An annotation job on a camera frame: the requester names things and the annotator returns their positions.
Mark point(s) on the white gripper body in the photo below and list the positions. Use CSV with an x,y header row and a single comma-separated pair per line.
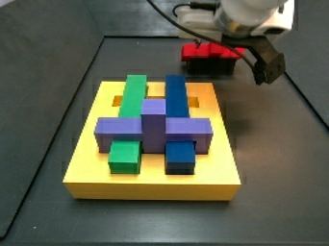
x,y
240,19

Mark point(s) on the green bar block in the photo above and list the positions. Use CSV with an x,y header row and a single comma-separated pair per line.
x,y
126,151

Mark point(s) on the yellow wooden base board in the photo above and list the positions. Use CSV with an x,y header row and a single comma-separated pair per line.
x,y
214,182

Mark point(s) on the purple cross block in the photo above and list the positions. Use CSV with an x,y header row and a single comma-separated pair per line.
x,y
154,128

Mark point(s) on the black angle bracket stand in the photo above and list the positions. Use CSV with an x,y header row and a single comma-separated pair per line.
x,y
210,66

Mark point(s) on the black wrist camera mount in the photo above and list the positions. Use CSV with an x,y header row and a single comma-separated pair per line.
x,y
269,66

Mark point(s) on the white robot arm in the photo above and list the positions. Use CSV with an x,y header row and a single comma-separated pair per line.
x,y
240,19

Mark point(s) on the red three-legged block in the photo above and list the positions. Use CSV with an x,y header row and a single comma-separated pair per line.
x,y
206,50

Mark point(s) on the dark blue bar block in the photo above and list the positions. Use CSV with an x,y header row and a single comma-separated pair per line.
x,y
180,151

